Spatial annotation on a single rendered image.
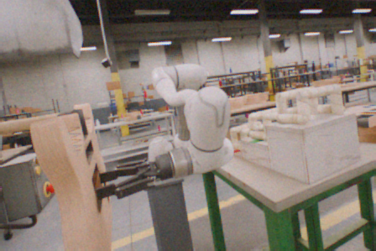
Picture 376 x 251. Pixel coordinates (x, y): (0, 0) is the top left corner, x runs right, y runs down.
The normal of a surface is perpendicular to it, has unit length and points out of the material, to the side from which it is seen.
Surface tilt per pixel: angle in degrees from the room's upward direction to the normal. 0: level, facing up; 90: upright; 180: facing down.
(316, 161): 90
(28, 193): 90
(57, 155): 107
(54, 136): 90
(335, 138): 90
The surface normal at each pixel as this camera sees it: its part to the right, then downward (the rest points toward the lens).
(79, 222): 0.24, -0.33
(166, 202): 0.18, 0.02
